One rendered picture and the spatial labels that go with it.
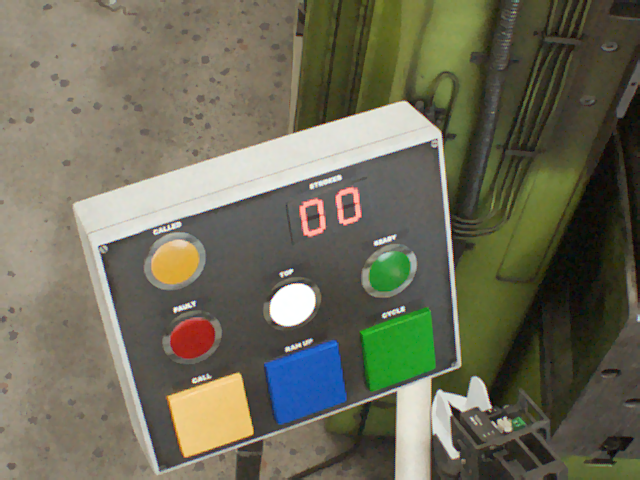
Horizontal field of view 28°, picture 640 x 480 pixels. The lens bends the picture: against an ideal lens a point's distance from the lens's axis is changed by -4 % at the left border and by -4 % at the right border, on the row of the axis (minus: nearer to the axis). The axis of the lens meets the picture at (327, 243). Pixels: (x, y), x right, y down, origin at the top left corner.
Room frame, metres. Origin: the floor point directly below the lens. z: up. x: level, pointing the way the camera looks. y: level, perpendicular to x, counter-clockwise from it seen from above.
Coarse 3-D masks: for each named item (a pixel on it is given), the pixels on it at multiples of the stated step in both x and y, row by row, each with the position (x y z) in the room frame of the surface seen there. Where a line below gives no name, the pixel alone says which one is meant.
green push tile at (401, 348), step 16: (400, 320) 0.59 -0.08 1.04; (416, 320) 0.59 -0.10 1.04; (368, 336) 0.56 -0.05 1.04; (384, 336) 0.57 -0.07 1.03; (400, 336) 0.58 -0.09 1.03; (416, 336) 0.58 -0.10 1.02; (432, 336) 0.59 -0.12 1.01; (368, 352) 0.55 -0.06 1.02; (384, 352) 0.56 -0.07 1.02; (400, 352) 0.57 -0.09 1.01; (416, 352) 0.57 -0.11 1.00; (432, 352) 0.58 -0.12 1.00; (368, 368) 0.55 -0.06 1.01; (384, 368) 0.55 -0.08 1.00; (400, 368) 0.56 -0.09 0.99; (416, 368) 0.56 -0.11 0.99; (432, 368) 0.57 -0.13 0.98; (368, 384) 0.54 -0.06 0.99; (384, 384) 0.54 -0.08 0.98
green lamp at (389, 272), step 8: (384, 256) 0.62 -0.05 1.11; (392, 256) 0.62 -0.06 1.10; (400, 256) 0.62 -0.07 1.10; (376, 264) 0.61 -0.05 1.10; (384, 264) 0.61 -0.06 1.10; (392, 264) 0.61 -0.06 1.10; (400, 264) 0.62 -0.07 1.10; (408, 264) 0.62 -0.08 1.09; (376, 272) 0.60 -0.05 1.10; (384, 272) 0.61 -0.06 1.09; (392, 272) 0.61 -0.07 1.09; (400, 272) 0.61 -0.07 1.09; (408, 272) 0.62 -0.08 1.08; (376, 280) 0.60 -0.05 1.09; (384, 280) 0.60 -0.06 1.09; (392, 280) 0.61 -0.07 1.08; (400, 280) 0.61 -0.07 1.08; (376, 288) 0.60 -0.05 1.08; (384, 288) 0.60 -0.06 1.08; (392, 288) 0.60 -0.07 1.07
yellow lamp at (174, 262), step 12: (180, 240) 0.56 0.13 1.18; (156, 252) 0.54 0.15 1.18; (168, 252) 0.55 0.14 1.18; (180, 252) 0.55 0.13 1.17; (192, 252) 0.55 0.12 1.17; (156, 264) 0.54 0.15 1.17; (168, 264) 0.54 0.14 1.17; (180, 264) 0.54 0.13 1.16; (192, 264) 0.55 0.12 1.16; (156, 276) 0.53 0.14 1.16; (168, 276) 0.53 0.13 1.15; (180, 276) 0.54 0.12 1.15
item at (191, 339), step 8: (192, 320) 0.52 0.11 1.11; (200, 320) 0.52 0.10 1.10; (176, 328) 0.51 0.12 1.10; (184, 328) 0.51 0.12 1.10; (192, 328) 0.51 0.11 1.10; (200, 328) 0.51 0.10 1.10; (208, 328) 0.52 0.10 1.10; (176, 336) 0.50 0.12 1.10; (184, 336) 0.50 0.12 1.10; (192, 336) 0.51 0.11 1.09; (200, 336) 0.51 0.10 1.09; (208, 336) 0.51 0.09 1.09; (176, 344) 0.50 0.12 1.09; (184, 344) 0.50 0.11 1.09; (192, 344) 0.50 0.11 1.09; (200, 344) 0.51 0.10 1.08; (208, 344) 0.51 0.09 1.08; (176, 352) 0.49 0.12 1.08; (184, 352) 0.50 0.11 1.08; (192, 352) 0.50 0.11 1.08; (200, 352) 0.50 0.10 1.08
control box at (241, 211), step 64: (320, 128) 0.71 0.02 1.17; (384, 128) 0.71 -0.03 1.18; (128, 192) 0.60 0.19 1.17; (192, 192) 0.60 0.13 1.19; (256, 192) 0.61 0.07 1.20; (320, 192) 0.63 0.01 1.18; (384, 192) 0.65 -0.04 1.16; (128, 256) 0.53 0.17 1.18; (256, 256) 0.57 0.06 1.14; (320, 256) 0.60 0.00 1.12; (448, 256) 0.64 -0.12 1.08; (128, 320) 0.50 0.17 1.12; (256, 320) 0.54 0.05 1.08; (320, 320) 0.56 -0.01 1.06; (384, 320) 0.58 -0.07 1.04; (448, 320) 0.61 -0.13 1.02; (128, 384) 0.46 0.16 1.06; (192, 384) 0.48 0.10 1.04; (256, 384) 0.50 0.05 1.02
